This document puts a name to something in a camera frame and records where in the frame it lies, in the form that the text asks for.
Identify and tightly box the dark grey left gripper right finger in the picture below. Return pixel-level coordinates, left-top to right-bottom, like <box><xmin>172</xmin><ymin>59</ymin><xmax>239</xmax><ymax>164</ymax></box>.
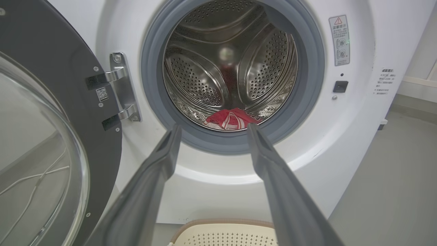
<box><xmin>247</xmin><ymin>123</ymin><xmax>345</xmax><ymax>246</ymax></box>

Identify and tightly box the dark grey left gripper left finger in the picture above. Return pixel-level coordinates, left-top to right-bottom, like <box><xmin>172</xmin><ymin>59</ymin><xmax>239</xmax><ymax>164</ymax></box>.
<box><xmin>84</xmin><ymin>124</ymin><xmax>182</xmax><ymax>246</ymax></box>

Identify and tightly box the red and white garment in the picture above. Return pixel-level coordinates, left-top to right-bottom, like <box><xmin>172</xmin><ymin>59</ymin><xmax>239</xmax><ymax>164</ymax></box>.
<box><xmin>204</xmin><ymin>108</ymin><xmax>262</xmax><ymax>131</ymax></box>

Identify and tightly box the white front-load washing machine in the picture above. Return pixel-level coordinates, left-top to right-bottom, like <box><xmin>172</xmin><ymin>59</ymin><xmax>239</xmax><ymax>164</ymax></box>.
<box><xmin>48</xmin><ymin>0</ymin><xmax>437</xmax><ymax>226</ymax></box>

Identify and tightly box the cream perforated laundry basket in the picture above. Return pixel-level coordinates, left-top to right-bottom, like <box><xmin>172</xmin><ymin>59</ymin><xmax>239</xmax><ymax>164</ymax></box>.
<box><xmin>167</xmin><ymin>219</ymin><xmax>279</xmax><ymax>246</ymax></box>

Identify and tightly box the grey rubber door gasket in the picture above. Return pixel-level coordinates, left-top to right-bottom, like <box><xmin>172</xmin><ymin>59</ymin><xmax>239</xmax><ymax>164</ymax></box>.
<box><xmin>141</xmin><ymin>0</ymin><xmax>325</xmax><ymax>155</ymax></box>

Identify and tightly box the chrome door hinge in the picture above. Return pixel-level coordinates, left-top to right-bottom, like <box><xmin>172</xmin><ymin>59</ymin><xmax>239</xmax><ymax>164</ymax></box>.
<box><xmin>85</xmin><ymin>52</ymin><xmax>141</xmax><ymax>130</ymax></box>

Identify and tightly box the perforated steel washer drum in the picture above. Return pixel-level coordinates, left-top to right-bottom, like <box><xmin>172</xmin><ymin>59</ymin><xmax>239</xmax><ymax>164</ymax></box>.
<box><xmin>163</xmin><ymin>0</ymin><xmax>298</xmax><ymax>132</ymax></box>

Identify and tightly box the small printed text label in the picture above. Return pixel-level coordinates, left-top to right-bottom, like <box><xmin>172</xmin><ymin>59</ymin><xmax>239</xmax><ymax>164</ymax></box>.
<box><xmin>374</xmin><ymin>68</ymin><xmax>396</xmax><ymax>96</ymax></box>

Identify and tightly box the grey warning sticker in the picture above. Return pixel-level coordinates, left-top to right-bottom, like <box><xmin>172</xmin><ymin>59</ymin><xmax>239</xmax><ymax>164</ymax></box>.
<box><xmin>329</xmin><ymin>15</ymin><xmax>351</xmax><ymax>66</ymax></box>

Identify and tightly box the dark round glass washer door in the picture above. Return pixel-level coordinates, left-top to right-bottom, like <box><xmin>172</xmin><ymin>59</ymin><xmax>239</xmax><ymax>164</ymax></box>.
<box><xmin>0</xmin><ymin>0</ymin><xmax>123</xmax><ymax>246</ymax></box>

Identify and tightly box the thin white floor cable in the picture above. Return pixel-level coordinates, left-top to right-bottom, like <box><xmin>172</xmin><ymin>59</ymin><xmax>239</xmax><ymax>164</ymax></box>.
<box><xmin>0</xmin><ymin>150</ymin><xmax>70</xmax><ymax>246</ymax></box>

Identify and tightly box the white wall baseboard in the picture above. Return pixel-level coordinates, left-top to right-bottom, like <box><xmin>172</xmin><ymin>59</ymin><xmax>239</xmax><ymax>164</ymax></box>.
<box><xmin>398</xmin><ymin>61</ymin><xmax>437</xmax><ymax>103</ymax></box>

